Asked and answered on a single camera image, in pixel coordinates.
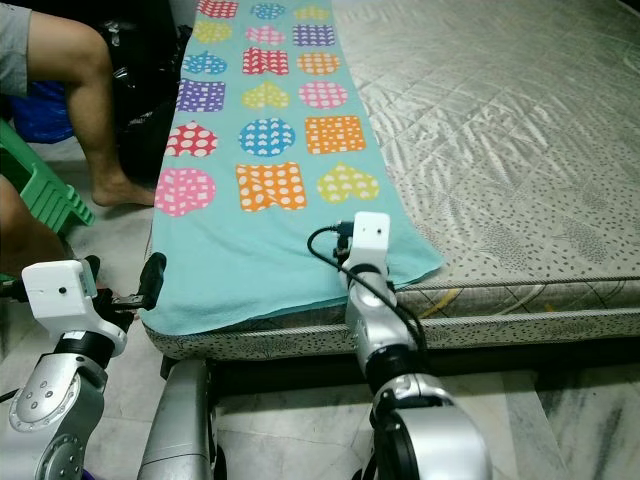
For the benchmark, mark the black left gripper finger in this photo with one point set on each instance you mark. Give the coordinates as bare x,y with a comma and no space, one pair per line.
153,280
88,261

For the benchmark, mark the teal blanket colourful hearts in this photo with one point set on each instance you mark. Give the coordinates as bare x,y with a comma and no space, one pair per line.
270,240

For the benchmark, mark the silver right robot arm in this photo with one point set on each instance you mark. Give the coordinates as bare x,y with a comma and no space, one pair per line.
440,440

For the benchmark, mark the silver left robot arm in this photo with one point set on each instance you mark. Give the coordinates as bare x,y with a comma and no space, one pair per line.
50,410

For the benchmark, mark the person's bare leg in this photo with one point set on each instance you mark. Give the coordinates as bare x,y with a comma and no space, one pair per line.
90,110
25,230

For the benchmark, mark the green plastic stool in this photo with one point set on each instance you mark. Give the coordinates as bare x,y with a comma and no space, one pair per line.
45,190

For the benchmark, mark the silver left robot leg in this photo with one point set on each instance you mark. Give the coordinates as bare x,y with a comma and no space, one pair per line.
175,430

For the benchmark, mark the blue plastic bag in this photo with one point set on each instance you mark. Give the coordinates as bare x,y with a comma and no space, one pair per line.
52,112

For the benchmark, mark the black bag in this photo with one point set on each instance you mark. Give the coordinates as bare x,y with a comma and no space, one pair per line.
145,110

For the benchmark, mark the purple round object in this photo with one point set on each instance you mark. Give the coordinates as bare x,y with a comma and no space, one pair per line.
94,472

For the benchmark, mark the white quilted mattress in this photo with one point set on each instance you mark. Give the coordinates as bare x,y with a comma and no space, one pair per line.
510,130

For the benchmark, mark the grey shorts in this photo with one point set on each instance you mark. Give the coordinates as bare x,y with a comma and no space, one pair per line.
13,45

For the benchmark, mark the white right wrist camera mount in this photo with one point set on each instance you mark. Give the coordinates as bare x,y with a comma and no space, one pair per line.
370,238

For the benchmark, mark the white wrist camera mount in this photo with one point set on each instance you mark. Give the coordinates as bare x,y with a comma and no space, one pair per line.
60,290
370,238

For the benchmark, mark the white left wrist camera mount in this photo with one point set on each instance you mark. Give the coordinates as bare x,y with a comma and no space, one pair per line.
60,290

